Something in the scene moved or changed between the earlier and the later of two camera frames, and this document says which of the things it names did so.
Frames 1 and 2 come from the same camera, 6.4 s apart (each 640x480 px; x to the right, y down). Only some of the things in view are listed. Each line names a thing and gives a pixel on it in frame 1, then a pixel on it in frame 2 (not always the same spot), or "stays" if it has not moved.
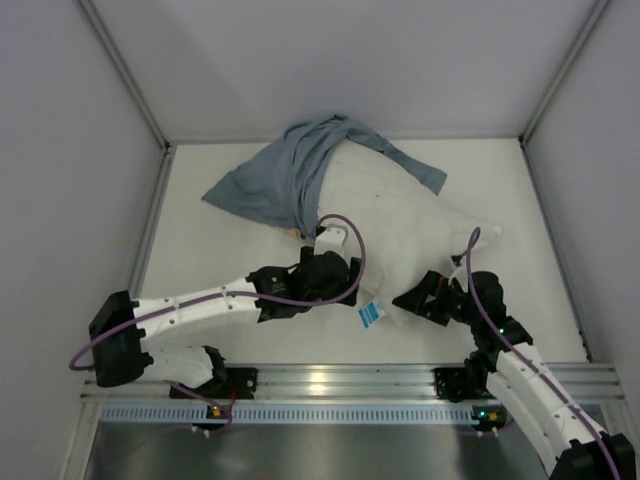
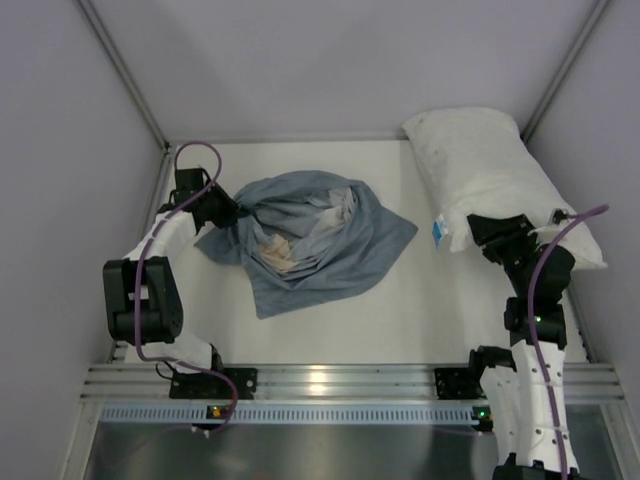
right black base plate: [458, 384] stays
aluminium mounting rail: [592, 383] stays
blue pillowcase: [278, 184] to [301, 236]
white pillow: [409, 232] to [476, 162]
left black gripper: [353, 281] to [220, 206]
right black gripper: [435, 300] to [496, 231]
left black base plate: [232, 383] stays
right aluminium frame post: [588, 27] stays
